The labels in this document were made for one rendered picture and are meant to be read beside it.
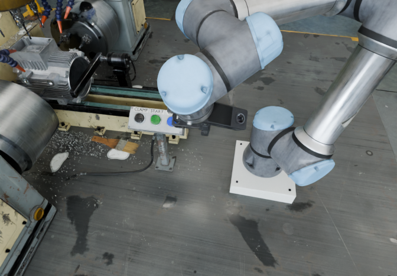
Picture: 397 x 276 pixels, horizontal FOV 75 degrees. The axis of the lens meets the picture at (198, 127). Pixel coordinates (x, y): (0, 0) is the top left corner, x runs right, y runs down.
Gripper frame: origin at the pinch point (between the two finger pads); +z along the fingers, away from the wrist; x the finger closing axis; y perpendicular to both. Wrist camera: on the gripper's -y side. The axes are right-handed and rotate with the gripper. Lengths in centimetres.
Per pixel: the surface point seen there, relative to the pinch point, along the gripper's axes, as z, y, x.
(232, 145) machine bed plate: 37.9, -8.4, 3.1
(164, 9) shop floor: 266, 96, -191
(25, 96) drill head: 1, 54, -2
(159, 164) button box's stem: 29.9, 18.4, 14.0
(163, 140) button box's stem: 17.5, 15.5, 5.5
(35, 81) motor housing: 18, 65, -10
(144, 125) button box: 8.1, 19.8, 2.1
